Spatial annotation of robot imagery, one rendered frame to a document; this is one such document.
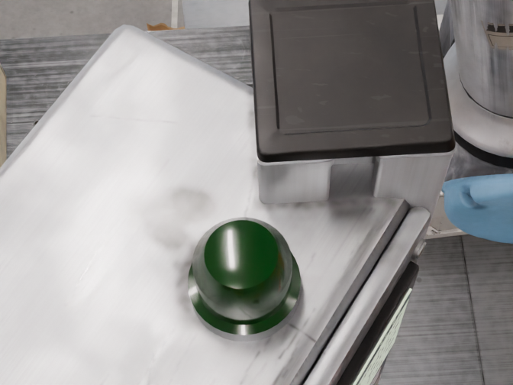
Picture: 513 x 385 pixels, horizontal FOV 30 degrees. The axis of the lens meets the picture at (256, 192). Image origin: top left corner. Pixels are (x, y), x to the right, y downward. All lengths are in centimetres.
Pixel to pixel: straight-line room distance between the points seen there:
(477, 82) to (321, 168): 38
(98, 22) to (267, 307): 194
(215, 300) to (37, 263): 5
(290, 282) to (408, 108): 5
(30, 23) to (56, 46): 109
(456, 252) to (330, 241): 71
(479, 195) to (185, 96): 40
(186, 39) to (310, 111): 84
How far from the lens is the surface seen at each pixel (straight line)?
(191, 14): 108
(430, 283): 93
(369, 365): 25
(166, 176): 24
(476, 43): 56
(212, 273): 20
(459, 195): 65
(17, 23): 217
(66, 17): 216
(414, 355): 90
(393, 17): 23
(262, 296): 21
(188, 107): 25
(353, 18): 23
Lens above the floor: 169
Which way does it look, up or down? 64 degrees down
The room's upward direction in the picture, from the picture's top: 4 degrees counter-clockwise
